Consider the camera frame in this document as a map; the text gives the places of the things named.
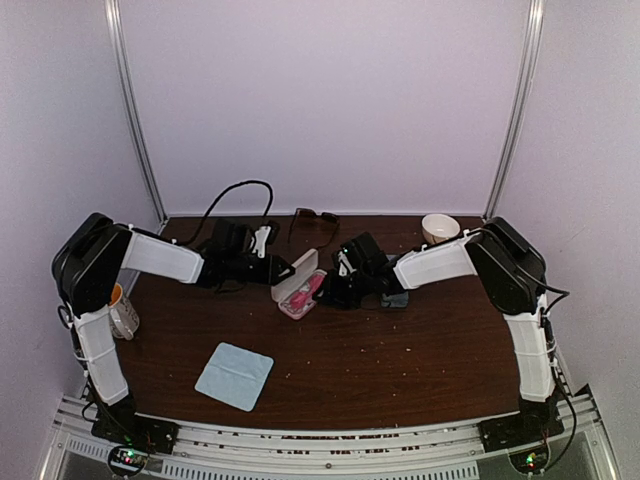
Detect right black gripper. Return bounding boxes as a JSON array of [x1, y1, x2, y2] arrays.
[[312, 268, 373, 310]]

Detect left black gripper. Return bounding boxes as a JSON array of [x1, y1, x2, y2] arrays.
[[227, 254, 297, 287]]

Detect pink glasses case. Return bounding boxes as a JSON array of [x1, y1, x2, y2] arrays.
[[271, 249, 327, 321]]

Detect red framed eyeglasses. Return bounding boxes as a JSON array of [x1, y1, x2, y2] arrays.
[[285, 272, 324, 314]]

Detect dark sunglasses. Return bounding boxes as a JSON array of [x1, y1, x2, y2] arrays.
[[287, 207, 341, 251]]

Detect grey-blue glasses case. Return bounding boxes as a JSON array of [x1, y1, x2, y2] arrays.
[[380, 292, 409, 309]]

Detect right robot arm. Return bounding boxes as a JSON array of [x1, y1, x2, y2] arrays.
[[313, 217, 557, 442]]

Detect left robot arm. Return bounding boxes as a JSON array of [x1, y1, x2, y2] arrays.
[[51, 212, 296, 444]]

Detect white ceramic bowl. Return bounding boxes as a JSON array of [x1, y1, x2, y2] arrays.
[[421, 213, 461, 245]]

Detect left light blue cloth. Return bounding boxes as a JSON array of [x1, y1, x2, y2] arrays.
[[194, 342, 274, 412]]

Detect patterned mug orange inside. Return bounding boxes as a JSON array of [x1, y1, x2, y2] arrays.
[[109, 283, 140, 341]]

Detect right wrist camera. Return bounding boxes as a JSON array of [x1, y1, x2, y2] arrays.
[[333, 249, 353, 277]]

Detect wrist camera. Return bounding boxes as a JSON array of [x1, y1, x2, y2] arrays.
[[333, 249, 353, 277], [250, 221, 280, 259]]

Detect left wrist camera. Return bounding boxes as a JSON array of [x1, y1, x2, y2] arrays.
[[250, 221, 280, 259]]

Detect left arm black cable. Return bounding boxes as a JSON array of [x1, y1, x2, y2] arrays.
[[49, 179, 275, 331]]

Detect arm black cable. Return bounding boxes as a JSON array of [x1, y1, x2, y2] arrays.
[[49, 179, 275, 331], [479, 224, 576, 451]]

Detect aluminium front rail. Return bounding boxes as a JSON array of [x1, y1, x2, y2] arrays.
[[39, 394, 624, 480]]

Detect left aluminium frame post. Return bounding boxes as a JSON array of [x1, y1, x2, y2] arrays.
[[104, 0, 168, 224]]

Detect aluminium frame post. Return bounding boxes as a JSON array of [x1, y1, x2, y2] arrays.
[[104, 0, 168, 224], [483, 0, 546, 219]]

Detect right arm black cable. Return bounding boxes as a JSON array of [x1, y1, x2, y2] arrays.
[[479, 224, 576, 451]]

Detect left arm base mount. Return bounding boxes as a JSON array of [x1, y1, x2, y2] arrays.
[[91, 417, 179, 477]]

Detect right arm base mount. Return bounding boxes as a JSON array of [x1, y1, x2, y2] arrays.
[[478, 414, 564, 476]]

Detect right aluminium frame post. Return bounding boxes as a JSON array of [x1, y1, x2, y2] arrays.
[[483, 0, 546, 219]]

